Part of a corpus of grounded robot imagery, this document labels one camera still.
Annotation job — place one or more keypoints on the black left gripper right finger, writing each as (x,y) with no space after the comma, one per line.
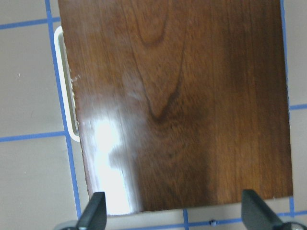
(256,214)

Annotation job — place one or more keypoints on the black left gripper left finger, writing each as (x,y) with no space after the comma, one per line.
(94,216)

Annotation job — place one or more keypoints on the wooden drawer with white handle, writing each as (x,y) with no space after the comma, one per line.
(66,85)

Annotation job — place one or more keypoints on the dark brown wooden cabinet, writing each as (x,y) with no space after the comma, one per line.
(179,103)

